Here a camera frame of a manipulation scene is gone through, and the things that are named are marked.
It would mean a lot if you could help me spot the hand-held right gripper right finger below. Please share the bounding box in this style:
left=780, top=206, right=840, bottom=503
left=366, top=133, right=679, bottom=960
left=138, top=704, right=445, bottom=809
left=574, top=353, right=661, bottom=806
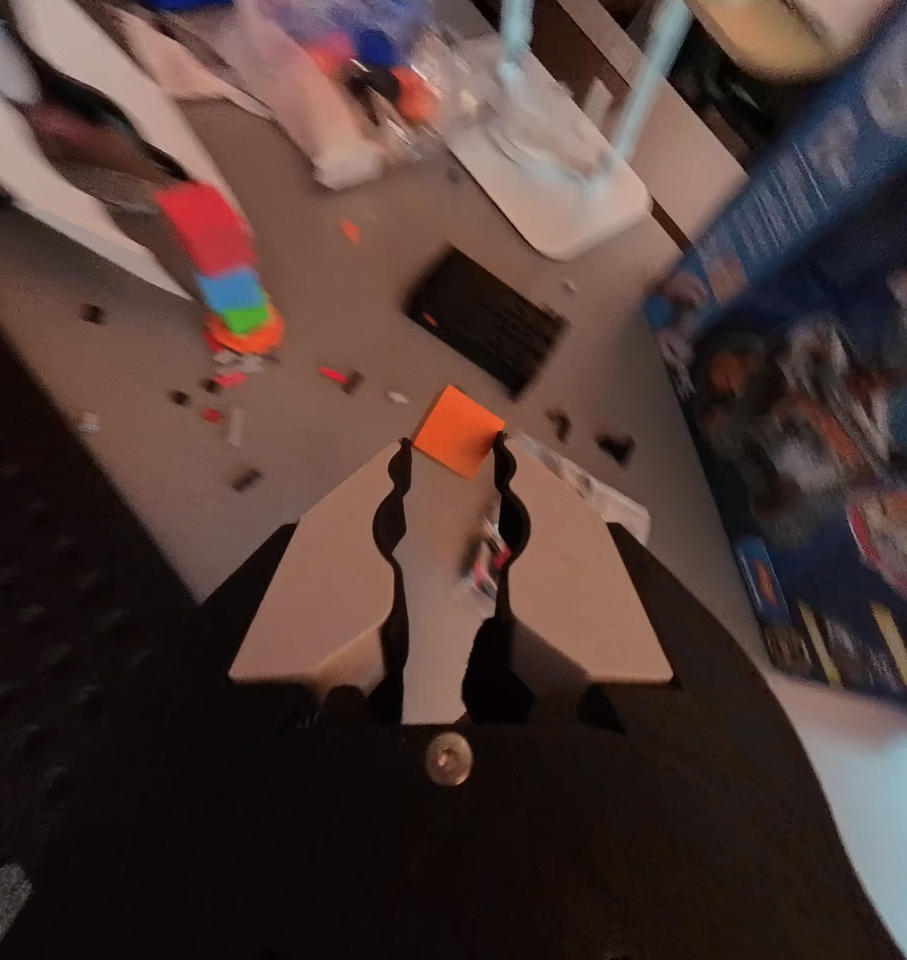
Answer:
left=461, top=431, right=676, bottom=725

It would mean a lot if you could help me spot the black perforated pad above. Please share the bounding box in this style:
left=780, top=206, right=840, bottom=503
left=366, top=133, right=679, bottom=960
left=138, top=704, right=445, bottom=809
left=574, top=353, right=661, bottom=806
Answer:
left=0, top=300, right=201, bottom=871

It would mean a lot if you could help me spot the white label parts bag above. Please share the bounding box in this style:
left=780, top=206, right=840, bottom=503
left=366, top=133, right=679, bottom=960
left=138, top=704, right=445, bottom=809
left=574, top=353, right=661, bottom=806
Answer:
left=236, top=0, right=385, bottom=190

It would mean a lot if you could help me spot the black perforated building plate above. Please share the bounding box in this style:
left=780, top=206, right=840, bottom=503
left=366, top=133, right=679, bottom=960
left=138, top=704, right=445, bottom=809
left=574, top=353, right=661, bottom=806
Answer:
left=403, top=247, right=572, bottom=400

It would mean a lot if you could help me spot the orange foam cube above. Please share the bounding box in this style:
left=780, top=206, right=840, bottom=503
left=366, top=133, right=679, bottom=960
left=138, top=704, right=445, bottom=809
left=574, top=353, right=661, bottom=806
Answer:
left=410, top=384, right=509, bottom=482

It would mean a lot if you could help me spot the clear plastic parts bag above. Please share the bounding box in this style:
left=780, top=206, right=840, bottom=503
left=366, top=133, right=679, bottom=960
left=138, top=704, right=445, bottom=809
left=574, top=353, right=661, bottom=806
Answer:
left=453, top=429, right=653, bottom=603

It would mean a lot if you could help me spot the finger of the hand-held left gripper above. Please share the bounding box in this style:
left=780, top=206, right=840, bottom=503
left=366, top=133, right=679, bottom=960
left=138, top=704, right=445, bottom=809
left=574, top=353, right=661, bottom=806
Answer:
left=11, top=0, right=239, bottom=205
left=0, top=81, right=194, bottom=303

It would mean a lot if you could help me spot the blue foam cube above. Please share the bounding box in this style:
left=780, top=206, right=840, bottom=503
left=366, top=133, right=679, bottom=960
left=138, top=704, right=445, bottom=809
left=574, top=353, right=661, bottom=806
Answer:
left=195, top=268, right=267, bottom=314

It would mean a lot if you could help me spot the white booklet stand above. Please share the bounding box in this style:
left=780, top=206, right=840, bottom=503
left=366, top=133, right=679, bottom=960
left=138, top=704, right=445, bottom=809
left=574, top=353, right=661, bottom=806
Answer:
left=444, top=0, right=696, bottom=261

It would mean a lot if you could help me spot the green foam cube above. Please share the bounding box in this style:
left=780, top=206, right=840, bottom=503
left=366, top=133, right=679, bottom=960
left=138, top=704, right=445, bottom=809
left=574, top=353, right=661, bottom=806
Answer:
left=219, top=302, right=272, bottom=336

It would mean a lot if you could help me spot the blue robot kit box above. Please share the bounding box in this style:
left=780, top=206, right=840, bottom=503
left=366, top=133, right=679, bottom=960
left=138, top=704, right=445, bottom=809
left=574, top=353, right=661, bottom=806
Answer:
left=643, top=0, right=907, bottom=711

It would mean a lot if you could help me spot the orange gear wheel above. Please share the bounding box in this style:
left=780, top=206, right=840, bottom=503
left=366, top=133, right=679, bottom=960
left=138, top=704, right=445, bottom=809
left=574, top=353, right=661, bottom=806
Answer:
left=203, top=302, right=287, bottom=357

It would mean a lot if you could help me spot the red foam cube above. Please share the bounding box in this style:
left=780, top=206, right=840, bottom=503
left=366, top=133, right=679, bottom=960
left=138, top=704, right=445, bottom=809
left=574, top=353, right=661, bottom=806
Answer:
left=155, top=182, right=260, bottom=276

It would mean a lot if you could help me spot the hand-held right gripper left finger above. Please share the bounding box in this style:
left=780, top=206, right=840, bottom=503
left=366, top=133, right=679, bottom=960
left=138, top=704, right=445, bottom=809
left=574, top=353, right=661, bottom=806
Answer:
left=228, top=438, right=411, bottom=725

